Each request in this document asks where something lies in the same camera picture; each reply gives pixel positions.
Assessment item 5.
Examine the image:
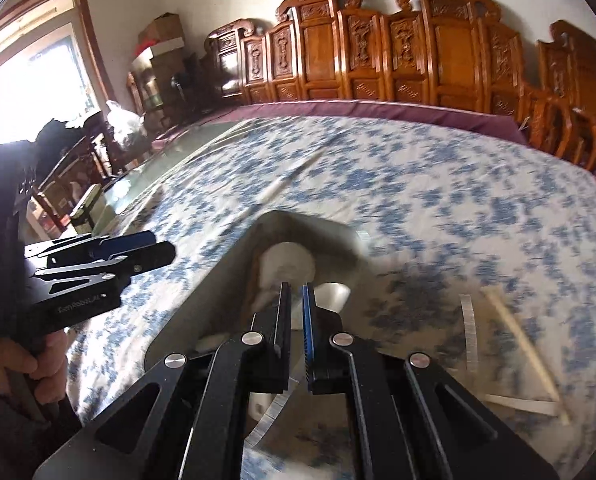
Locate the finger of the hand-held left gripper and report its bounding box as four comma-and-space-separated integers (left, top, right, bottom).
25, 231, 157, 265
33, 241, 176, 296

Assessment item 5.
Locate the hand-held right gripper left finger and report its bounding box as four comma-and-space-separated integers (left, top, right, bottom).
33, 281, 293, 480

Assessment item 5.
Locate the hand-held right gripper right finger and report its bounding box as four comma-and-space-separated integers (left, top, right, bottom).
300, 282, 561, 480

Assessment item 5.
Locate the rectangular metal tray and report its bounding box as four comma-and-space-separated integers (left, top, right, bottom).
143, 210, 376, 480

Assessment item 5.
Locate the person's left forearm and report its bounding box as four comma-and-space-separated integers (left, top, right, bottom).
0, 375, 81, 480

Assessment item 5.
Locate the person's left hand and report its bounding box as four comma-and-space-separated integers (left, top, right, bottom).
0, 330, 70, 416

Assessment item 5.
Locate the white plastic bag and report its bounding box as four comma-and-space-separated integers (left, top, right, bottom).
107, 100, 146, 136

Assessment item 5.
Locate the blue floral tablecloth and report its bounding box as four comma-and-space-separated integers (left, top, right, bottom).
68, 115, 596, 480

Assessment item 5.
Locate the white box with red items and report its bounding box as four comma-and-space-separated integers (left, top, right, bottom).
130, 40, 186, 61

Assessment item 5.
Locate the brown cardboard box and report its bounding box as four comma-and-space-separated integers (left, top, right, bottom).
139, 12, 185, 46

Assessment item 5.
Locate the purple sofa cushion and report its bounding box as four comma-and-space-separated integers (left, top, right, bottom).
150, 100, 531, 148

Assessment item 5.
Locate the carved wooden sofa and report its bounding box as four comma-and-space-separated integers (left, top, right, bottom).
205, 0, 596, 171

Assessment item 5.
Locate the carved wooden armchair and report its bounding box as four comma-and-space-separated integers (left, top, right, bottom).
536, 20, 596, 171

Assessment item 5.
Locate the wooden door frame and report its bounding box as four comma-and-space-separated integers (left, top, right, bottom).
0, 0, 119, 126

